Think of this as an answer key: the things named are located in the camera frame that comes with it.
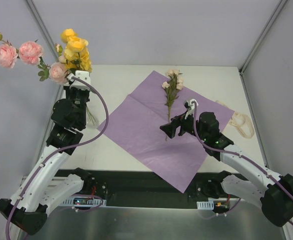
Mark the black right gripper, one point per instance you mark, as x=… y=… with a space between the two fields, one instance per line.
x=182 y=125

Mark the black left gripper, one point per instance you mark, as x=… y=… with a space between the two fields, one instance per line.
x=76 y=92

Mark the pink and purple wrapping paper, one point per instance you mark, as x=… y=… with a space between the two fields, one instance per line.
x=133 y=140

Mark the yellow flower bunch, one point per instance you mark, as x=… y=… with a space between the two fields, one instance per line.
x=75 y=55

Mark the peach flower bunch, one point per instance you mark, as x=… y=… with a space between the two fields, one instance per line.
x=172 y=86

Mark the cream ribbon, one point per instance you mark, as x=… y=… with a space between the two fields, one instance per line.
x=243 y=124

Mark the pink flower stem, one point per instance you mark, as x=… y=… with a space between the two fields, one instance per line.
x=31 y=53

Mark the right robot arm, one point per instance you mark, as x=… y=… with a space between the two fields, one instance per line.
x=269 y=191

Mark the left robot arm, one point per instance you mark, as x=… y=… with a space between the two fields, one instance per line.
x=30 y=206

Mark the clear glass vase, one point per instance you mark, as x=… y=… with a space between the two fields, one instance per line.
x=92 y=121

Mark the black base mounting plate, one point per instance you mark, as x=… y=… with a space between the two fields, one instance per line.
x=139 y=189

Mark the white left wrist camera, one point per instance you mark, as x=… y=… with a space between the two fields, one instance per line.
x=80 y=80

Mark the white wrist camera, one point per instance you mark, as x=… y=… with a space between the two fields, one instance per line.
x=190 y=105
x=80 y=80

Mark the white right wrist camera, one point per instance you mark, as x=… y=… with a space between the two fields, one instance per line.
x=190 y=105

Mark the left aluminium frame post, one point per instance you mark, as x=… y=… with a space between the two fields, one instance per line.
x=42 y=27

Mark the aluminium frame post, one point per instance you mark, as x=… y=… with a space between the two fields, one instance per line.
x=263 y=34
x=42 y=27

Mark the right aluminium frame post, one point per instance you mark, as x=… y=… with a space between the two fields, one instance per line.
x=263 y=34

